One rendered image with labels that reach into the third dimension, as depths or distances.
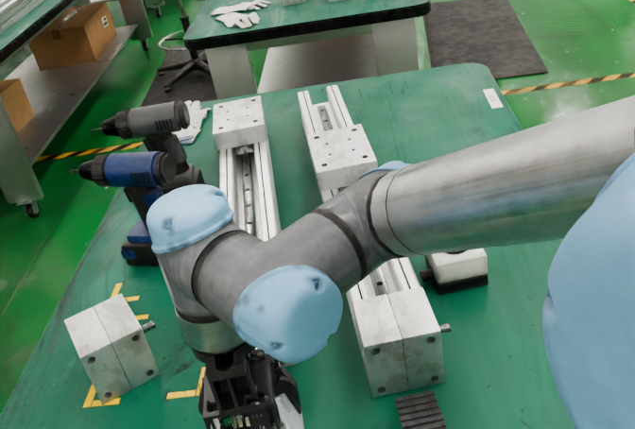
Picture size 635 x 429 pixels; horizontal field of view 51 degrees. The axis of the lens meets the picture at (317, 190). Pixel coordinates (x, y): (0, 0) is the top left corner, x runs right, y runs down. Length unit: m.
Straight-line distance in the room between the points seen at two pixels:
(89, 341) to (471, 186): 0.68
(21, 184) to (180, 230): 2.70
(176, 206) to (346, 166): 0.63
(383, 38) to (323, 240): 2.06
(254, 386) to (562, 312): 0.52
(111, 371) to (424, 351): 0.44
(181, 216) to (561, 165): 0.31
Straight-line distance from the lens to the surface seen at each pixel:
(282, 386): 0.76
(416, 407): 0.87
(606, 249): 0.20
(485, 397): 0.92
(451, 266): 1.03
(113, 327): 1.01
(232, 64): 2.62
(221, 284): 0.54
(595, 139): 0.39
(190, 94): 4.18
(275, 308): 0.49
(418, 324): 0.88
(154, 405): 1.01
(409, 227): 0.51
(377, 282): 1.01
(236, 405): 0.68
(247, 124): 1.41
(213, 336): 0.64
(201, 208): 0.57
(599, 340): 0.21
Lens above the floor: 1.48
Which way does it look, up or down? 31 degrees down
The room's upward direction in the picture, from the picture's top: 11 degrees counter-clockwise
